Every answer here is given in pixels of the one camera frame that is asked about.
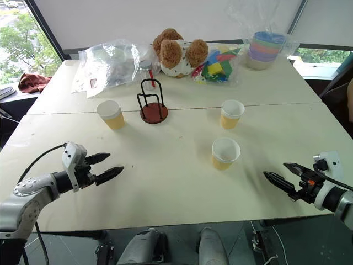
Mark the grey left robot leg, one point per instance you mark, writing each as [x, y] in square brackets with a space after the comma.
[143, 247]

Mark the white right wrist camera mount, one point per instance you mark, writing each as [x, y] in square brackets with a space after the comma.
[329, 164]

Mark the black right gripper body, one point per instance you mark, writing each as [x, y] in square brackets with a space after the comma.
[307, 185]

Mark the red brown cloth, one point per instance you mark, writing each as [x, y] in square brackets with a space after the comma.
[33, 82]

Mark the dark chair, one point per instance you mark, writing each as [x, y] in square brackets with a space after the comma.
[335, 96]

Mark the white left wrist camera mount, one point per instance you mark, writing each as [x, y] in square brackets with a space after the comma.
[71, 157]

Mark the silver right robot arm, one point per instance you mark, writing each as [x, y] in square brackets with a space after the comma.
[337, 200]

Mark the yellow white paper cup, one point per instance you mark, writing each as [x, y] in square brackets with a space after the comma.
[111, 114]
[225, 153]
[231, 114]

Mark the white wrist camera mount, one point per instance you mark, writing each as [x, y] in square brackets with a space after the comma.
[329, 164]
[71, 157]

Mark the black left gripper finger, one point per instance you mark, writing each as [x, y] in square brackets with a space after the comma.
[109, 174]
[98, 158]

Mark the grey robot leg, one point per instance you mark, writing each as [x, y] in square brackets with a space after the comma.
[212, 245]
[143, 247]

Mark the bag of colourful blocks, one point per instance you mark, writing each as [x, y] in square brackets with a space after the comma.
[216, 66]

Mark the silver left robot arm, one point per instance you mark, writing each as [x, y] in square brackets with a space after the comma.
[30, 198]

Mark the clear plastic bottle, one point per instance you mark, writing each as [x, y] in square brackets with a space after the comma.
[146, 74]

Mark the clear plastic bag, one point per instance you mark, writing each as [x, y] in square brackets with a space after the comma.
[109, 67]

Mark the stack of colourful bowls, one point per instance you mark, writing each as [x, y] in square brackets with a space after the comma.
[264, 49]

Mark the brown teddy bear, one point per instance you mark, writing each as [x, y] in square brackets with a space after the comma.
[176, 52]

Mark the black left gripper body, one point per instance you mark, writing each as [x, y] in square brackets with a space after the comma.
[84, 174]

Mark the grey right robot leg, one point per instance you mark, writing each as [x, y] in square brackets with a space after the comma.
[212, 245]

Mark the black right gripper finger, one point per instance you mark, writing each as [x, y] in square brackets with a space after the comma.
[295, 168]
[278, 180]

